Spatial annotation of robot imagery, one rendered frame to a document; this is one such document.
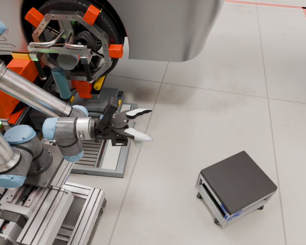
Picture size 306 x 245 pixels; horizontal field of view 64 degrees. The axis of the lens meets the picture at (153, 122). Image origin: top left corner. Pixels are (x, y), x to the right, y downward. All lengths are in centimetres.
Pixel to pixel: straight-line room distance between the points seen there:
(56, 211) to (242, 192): 113
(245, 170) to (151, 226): 78
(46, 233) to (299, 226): 171
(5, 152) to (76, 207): 93
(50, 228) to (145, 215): 89
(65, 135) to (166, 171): 142
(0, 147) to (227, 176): 136
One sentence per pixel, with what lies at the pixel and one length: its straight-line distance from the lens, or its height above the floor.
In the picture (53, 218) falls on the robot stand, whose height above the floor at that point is 73.
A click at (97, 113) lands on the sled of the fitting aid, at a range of 241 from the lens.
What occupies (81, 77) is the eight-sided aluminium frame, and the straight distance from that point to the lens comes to 208.
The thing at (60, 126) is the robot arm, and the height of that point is 125.
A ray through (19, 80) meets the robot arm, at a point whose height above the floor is 132.
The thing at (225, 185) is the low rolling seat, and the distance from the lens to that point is 175.
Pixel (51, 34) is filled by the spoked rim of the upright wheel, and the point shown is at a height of 86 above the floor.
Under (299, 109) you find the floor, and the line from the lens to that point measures 302.
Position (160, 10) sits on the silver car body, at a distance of 176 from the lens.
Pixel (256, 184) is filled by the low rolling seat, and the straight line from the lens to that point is 182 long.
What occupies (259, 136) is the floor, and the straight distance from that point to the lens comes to 255.
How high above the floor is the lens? 183
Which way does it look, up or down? 48 degrees down
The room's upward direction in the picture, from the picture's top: straight up
